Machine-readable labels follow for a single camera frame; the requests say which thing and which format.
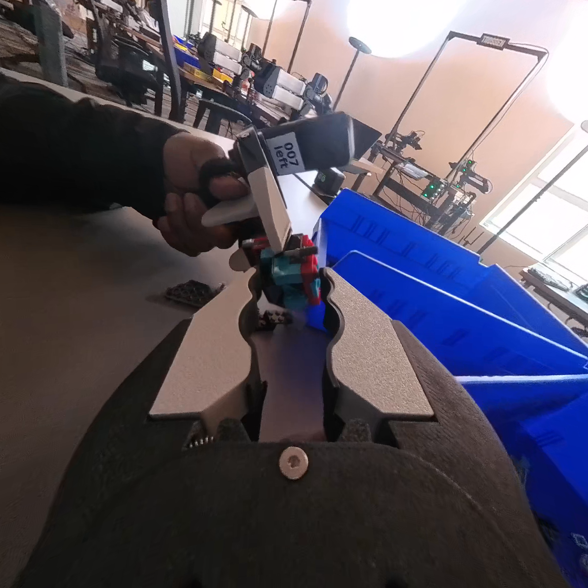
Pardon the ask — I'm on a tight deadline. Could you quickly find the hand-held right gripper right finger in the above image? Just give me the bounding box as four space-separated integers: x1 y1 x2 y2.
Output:
320 268 435 422

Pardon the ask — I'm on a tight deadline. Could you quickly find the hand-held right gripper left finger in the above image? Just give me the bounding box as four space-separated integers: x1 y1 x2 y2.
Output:
148 267 263 432

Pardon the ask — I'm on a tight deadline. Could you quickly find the red and teal brick assembly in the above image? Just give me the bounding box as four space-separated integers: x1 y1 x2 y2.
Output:
243 233 323 309

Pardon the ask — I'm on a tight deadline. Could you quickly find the white robot base unit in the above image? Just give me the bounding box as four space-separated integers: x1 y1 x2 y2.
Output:
255 62 307 111
202 32 244 74

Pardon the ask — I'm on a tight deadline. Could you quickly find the person's left forearm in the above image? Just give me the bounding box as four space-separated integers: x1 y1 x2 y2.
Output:
0 84 189 221

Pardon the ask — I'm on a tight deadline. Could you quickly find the grey desk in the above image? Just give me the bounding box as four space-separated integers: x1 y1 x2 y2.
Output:
0 69 354 566

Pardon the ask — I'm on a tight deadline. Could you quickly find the small side desk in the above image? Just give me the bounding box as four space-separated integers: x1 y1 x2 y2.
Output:
519 264 588 331

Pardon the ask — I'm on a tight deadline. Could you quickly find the person's left hand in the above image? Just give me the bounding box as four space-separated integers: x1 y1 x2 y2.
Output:
154 132 251 258

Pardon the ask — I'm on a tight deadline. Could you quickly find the black laptop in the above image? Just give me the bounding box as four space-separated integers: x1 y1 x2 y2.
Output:
349 117 383 162

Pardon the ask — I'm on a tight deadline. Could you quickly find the small black device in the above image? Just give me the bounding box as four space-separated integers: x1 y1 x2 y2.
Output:
314 168 346 199

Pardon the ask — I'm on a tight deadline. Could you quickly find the black studded plate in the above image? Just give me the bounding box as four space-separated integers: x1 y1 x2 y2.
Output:
164 279 227 308

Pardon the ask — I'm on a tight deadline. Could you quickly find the black brick assembly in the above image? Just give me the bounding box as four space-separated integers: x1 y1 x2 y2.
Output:
256 310 293 332

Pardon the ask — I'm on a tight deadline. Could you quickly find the blue plastic bin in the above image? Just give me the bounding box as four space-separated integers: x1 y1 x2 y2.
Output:
305 250 588 376
311 188 588 356
454 373 588 588

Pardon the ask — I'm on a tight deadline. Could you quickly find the black floor lamp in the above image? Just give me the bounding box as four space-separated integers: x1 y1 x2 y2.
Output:
332 37 373 113
477 120 588 254

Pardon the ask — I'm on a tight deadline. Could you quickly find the robot station table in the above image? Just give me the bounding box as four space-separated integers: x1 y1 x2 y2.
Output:
372 138 494 232

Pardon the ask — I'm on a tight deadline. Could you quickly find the black office chair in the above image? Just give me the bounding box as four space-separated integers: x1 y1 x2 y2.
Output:
154 0 254 134

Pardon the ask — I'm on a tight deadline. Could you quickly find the computer keyboard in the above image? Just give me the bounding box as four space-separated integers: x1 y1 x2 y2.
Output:
527 266 571 293

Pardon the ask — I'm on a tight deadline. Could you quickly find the window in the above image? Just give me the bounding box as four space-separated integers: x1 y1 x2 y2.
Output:
480 124 588 274

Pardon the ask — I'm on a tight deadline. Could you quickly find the black metal frame rig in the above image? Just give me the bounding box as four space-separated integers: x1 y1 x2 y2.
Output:
372 30 550 198

